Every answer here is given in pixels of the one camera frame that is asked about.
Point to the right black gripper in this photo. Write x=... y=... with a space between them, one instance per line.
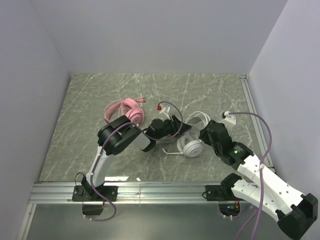
x=210 y=128

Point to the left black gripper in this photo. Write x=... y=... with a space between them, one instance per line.
x=172 y=125

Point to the white headphones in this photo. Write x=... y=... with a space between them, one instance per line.
x=189 y=143

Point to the pink headphones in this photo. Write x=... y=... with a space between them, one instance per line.
x=126 y=107

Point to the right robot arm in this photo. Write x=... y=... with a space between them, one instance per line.
x=294 y=211

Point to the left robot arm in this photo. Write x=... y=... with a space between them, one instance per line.
x=116 y=136

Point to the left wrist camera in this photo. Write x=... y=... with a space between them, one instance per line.
x=165 y=110

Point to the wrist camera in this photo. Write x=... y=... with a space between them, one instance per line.
x=228 y=119
x=165 y=110

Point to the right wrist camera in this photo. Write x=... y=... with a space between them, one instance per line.
x=228 y=119

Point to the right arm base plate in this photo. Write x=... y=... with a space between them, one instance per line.
x=213 y=193

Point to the right aluminium rail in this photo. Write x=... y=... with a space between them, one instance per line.
x=256 y=122

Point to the aluminium rail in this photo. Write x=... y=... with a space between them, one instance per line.
x=256 y=122
x=135 y=192

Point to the front aluminium rail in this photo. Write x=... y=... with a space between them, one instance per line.
x=135 y=192

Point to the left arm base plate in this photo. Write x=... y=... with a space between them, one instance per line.
x=109 y=192

